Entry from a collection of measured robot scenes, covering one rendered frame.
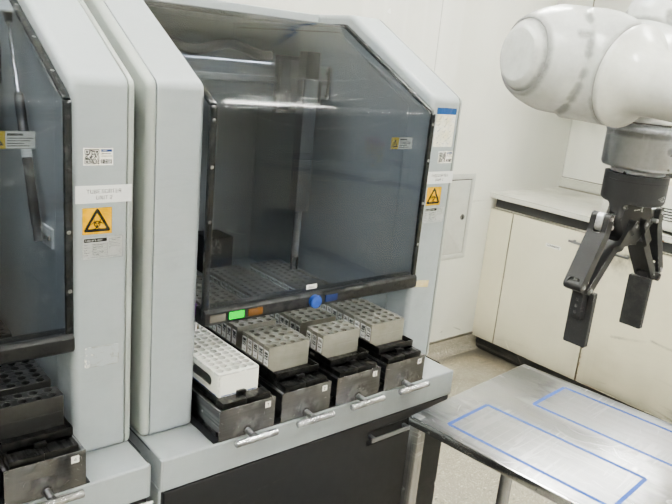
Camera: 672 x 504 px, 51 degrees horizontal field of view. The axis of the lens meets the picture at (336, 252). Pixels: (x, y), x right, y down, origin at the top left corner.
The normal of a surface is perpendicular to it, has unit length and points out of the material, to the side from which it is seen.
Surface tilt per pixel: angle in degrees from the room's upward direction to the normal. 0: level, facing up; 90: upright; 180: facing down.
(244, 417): 90
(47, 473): 90
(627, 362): 90
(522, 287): 90
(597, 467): 0
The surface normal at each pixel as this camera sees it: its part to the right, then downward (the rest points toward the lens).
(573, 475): 0.09, -0.96
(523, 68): -0.93, -0.04
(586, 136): -0.77, 0.10
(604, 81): -0.14, 0.45
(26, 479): 0.63, 0.26
